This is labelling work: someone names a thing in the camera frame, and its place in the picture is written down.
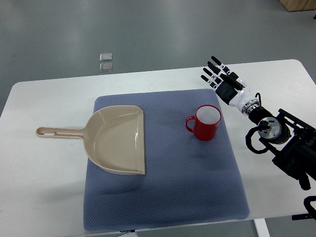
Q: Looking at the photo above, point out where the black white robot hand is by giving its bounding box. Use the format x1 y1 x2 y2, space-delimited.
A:
201 56 261 116

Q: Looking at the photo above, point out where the red mug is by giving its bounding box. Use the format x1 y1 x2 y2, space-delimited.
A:
185 105 222 142

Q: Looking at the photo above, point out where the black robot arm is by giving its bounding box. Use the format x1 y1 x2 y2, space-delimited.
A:
245 93 316 191

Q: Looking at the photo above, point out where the beige plastic dustpan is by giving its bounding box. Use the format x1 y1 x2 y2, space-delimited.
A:
36 105 146 175

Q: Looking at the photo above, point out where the blue grey fabric mat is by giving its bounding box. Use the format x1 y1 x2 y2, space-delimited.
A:
83 89 249 231

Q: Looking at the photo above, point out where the wooden box corner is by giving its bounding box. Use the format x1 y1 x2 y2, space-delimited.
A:
280 0 316 12

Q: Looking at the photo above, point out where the lower metal floor plate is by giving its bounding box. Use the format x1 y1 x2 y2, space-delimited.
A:
99 62 113 72

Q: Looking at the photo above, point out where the metal floor plate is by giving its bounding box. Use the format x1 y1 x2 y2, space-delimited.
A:
99 62 113 72
99 52 113 62

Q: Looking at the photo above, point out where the upper metal floor plate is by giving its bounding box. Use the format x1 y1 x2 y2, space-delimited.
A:
99 52 113 62

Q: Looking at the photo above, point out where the white table leg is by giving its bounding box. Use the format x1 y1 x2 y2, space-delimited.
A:
253 218 270 237

